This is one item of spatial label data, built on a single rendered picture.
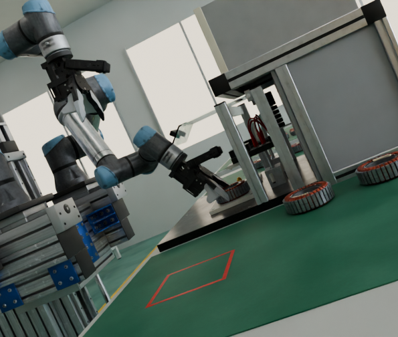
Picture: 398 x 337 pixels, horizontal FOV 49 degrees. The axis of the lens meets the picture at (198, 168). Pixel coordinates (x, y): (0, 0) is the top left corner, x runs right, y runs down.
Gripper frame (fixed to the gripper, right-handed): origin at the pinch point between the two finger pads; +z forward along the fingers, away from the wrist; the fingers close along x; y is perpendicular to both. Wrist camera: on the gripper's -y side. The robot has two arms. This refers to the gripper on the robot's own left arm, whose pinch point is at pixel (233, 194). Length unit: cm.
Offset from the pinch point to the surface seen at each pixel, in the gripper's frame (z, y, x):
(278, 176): 7.6, -13.2, 3.8
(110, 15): -273, 3, -472
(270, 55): -13.6, -38.6, 21.9
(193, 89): -116, 19, -472
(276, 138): -0.1, -22.9, 19.7
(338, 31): -4, -52, 22
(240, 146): -6.4, -15.9, 20.4
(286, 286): 11, -11, 74
